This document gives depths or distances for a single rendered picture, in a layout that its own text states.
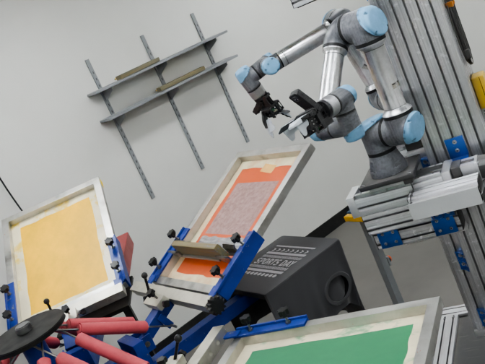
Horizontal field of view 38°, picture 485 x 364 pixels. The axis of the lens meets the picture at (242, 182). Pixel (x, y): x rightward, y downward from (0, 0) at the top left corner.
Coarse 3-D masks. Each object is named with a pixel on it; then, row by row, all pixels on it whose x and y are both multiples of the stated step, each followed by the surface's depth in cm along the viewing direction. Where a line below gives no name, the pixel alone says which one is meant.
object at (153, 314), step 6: (150, 312) 294; (156, 312) 290; (162, 312) 291; (168, 312) 292; (150, 318) 290; (156, 318) 289; (150, 324) 287; (156, 324) 289; (150, 330) 287; (156, 330) 289
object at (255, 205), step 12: (276, 168) 318; (288, 168) 311; (264, 180) 319; (276, 180) 311; (252, 192) 320; (264, 192) 312; (252, 204) 312; (264, 204) 304; (240, 216) 313; (252, 216) 305; (228, 228) 313; (240, 228) 305; (252, 228) 298; (204, 276) 300; (216, 276) 293
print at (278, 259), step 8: (272, 248) 345; (280, 248) 340; (288, 248) 336; (296, 248) 331; (304, 248) 327; (312, 248) 323; (264, 256) 339; (272, 256) 335; (280, 256) 330; (288, 256) 326; (296, 256) 322; (256, 264) 334; (264, 264) 329; (272, 264) 325; (280, 264) 321; (288, 264) 317; (248, 272) 328; (256, 272) 324; (264, 272) 320; (272, 272) 316; (280, 272) 312
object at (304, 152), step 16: (304, 144) 307; (240, 160) 349; (304, 160) 301; (224, 176) 344; (288, 176) 298; (288, 192) 296; (208, 208) 337; (272, 208) 291; (192, 224) 334; (256, 224) 290; (176, 256) 327; (176, 288) 306; (192, 288) 293; (208, 288) 283
